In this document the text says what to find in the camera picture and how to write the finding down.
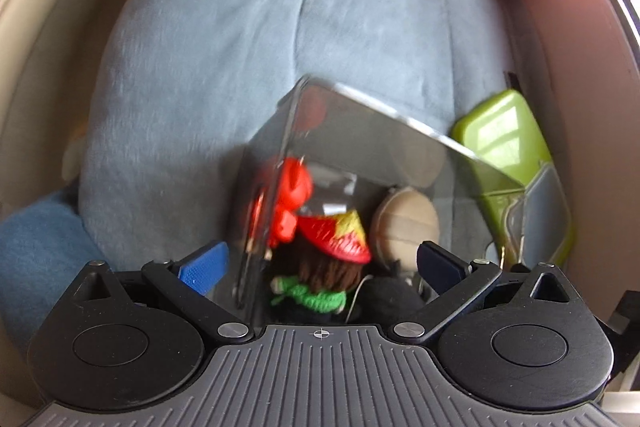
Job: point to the blue cloth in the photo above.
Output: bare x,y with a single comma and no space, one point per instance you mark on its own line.
40,252

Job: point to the beige sofa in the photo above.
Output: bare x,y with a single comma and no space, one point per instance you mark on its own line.
50,7

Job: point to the black flat device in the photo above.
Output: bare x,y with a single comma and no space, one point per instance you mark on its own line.
512,84

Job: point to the crochet doll with red hat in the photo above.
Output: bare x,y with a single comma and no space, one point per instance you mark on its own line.
325,252

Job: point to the blue-grey mat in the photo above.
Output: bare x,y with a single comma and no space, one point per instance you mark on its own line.
225,32

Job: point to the red crab toy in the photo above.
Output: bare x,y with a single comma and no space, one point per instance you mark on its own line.
292,202

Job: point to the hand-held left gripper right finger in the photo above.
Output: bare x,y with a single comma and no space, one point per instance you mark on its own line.
439,267

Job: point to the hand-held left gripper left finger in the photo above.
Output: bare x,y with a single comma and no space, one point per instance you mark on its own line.
202,268

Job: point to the transparent grey storage bin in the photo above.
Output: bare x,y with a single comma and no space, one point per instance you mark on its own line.
350,142

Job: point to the green box with clear lid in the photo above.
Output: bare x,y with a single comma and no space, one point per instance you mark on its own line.
505,142

